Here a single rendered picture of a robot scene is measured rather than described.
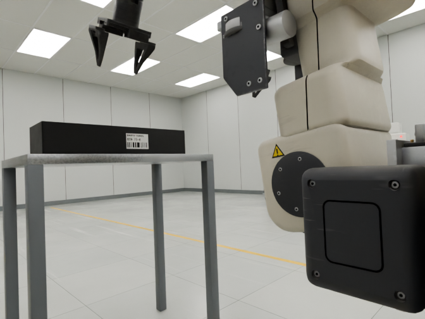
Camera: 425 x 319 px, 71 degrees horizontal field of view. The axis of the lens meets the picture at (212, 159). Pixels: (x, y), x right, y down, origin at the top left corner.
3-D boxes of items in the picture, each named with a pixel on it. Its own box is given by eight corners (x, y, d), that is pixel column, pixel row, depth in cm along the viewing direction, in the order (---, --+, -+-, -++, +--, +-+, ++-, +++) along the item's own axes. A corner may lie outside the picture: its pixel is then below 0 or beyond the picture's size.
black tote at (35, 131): (42, 156, 94) (41, 120, 95) (30, 158, 107) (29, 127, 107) (185, 155, 133) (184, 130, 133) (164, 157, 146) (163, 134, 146)
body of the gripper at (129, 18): (95, 25, 65) (100, -12, 63) (138, 38, 72) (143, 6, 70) (107, 28, 61) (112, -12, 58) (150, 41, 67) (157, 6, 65)
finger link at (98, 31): (83, 61, 66) (89, 17, 64) (114, 68, 71) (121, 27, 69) (93, 66, 62) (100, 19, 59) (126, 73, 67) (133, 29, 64)
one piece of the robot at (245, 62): (357, 102, 64) (351, 4, 65) (284, 81, 46) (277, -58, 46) (292, 113, 76) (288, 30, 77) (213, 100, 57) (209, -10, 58)
